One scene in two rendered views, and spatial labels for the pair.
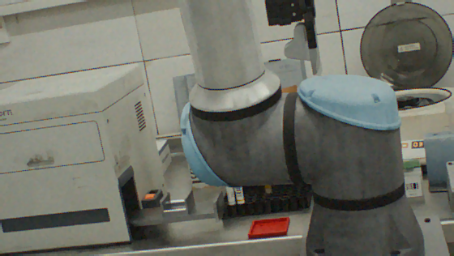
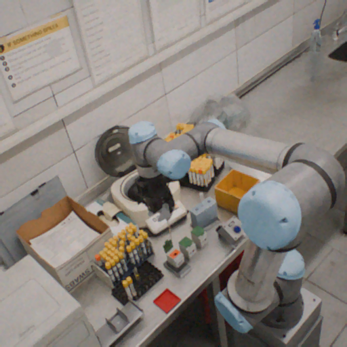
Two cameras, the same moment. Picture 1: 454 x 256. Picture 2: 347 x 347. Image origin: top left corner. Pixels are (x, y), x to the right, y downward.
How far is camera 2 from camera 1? 1.13 m
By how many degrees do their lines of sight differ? 52
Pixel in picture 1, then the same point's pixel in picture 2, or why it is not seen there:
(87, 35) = not seen: outside the picture
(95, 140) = (83, 329)
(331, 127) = (295, 282)
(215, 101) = (263, 305)
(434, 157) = (200, 219)
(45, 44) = not seen: outside the picture
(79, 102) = (71, 318)
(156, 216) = (113, 335)
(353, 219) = (295, 304)
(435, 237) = not seen: hidden behind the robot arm
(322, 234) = (277, 314)
